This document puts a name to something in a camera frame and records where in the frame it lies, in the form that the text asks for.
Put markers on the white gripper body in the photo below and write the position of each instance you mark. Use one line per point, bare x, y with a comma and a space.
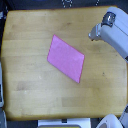
95, 32

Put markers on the pink cloth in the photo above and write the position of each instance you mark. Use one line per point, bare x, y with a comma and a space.
66, 58

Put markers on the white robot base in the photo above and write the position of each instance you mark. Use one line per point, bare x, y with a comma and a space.
110, 121

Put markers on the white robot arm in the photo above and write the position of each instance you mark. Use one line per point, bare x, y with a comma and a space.
109, 32

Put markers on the white label plate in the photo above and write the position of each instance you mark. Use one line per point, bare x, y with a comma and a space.
81, 122

